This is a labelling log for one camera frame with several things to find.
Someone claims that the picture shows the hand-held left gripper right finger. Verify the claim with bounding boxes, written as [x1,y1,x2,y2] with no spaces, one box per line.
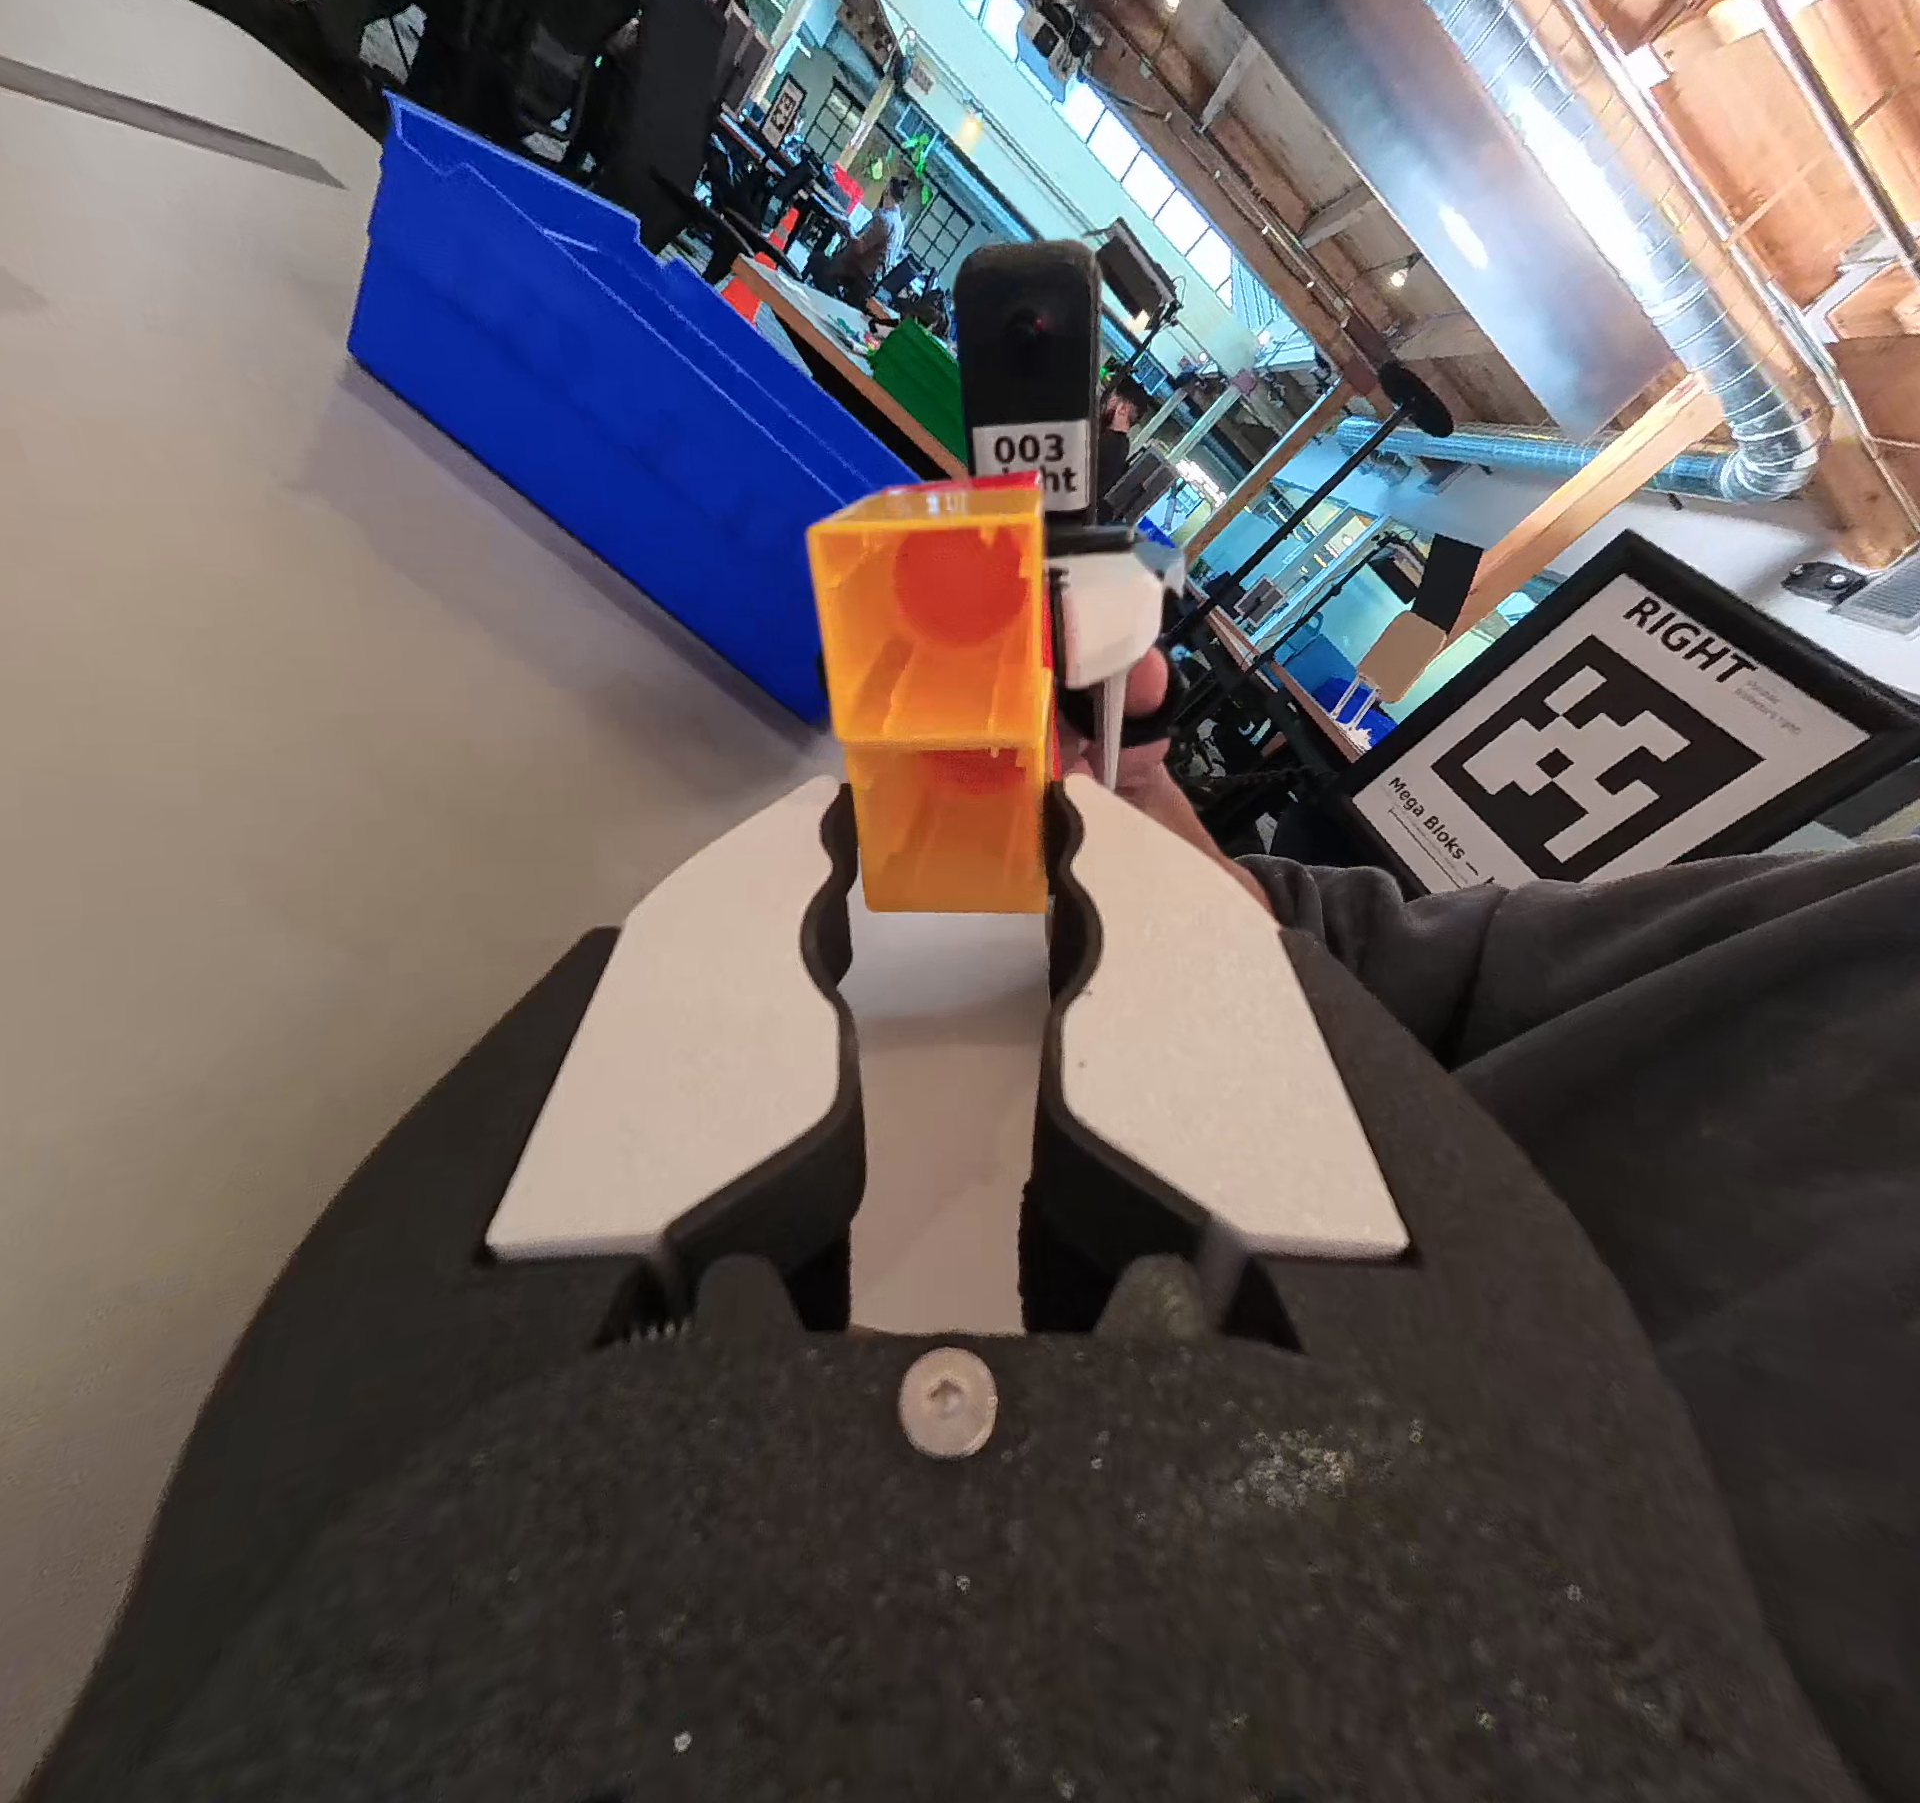
[1025,783,1412,1337]

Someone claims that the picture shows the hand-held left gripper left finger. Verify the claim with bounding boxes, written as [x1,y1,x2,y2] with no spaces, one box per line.
[481,775,870,1261]

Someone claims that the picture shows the red two-stud toy block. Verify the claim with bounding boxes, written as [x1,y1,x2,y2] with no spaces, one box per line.
[914,471,1063,785]

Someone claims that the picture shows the yellow single-stud toy block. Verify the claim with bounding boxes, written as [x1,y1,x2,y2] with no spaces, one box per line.
[843,737,1052,917]
[805,487,1048,743]

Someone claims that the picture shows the blue plastic bin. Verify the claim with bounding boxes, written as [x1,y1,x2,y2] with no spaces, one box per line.
[347,93,920,725]

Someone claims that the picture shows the grey desk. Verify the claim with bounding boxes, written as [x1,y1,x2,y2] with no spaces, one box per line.
[0,0,1082,1759]

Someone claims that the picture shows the person's right hand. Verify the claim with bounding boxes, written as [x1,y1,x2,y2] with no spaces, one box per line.
[1116,749,1279,917]

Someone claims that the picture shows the green box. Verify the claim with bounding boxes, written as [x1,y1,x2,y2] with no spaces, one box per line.
[870,321,961,473]

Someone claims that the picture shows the wooden background table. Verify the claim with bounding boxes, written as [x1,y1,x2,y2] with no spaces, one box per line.
[725,257,970,477]

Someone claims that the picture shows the black tripod stand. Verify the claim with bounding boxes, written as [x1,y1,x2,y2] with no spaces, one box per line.
[1199,363,1457,605]

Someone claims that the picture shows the black office chair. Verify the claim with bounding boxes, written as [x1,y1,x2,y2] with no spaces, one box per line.
[613,0,731,259]

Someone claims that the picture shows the black white marker poster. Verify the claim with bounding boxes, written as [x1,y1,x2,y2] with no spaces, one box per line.
[1332,531,1920,905]

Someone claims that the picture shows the silver ventilation duct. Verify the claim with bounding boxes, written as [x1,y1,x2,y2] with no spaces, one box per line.
[1333,0,1831,503]

